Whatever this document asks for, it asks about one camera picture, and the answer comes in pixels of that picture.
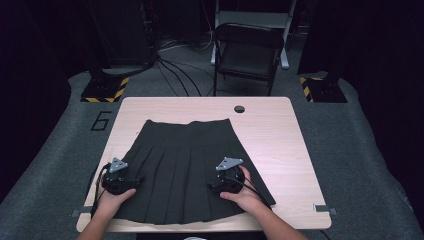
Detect person's left hand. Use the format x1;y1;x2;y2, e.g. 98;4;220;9
96;178;137;217

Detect black pleated skirt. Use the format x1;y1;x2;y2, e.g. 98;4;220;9
113;118;277;225

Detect person's right hand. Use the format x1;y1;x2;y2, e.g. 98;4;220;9
219;165;271;216

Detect black folding chair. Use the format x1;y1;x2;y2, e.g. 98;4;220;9
212;22;285;98

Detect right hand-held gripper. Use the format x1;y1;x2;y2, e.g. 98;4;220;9
207;156;246;196

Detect left hand-held gripper black cable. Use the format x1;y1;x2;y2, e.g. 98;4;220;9
90;162;111;218

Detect hand-held gripper black cable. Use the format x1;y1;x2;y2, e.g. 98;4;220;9
90;162;111;218
229;174;273;210

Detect right hand-held gripper black cable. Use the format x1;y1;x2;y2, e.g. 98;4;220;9
229;174;273;210

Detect bundle of black floor cables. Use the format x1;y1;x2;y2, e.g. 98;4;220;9
153;33;215;98

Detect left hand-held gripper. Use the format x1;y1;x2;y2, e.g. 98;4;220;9
101;156;145;196

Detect grey tape strip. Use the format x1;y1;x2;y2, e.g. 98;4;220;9
70;205;94;218
313;203;338;215

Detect black stand base hazard stripes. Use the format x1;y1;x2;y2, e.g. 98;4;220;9
80;68;130;104
299;71;348;104

